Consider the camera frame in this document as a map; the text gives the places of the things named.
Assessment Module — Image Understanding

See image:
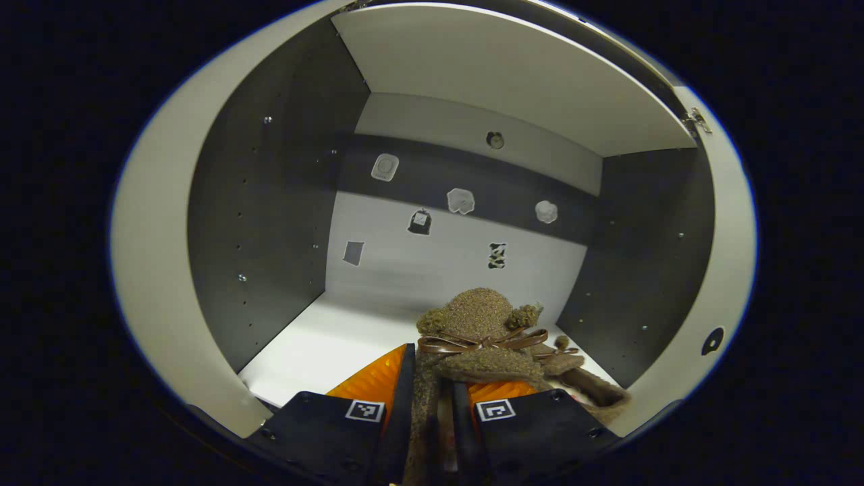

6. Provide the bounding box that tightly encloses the brown suede shoe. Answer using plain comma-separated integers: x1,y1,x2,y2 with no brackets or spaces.
530,335,632,427
404,288,549,486

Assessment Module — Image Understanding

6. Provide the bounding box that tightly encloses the white shoe cabinet door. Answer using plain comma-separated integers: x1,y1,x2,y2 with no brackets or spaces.
110,0,355,439
611,84,758,438

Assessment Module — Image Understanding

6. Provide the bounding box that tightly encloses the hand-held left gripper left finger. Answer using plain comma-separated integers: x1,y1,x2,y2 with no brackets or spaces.
246,343,416,486

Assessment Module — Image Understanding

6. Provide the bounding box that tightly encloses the white shoe cabinet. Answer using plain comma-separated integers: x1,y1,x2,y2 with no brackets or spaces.
188,0,716,412

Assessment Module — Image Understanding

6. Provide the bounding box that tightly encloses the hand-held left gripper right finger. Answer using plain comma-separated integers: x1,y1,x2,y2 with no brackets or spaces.
451,380,620,486

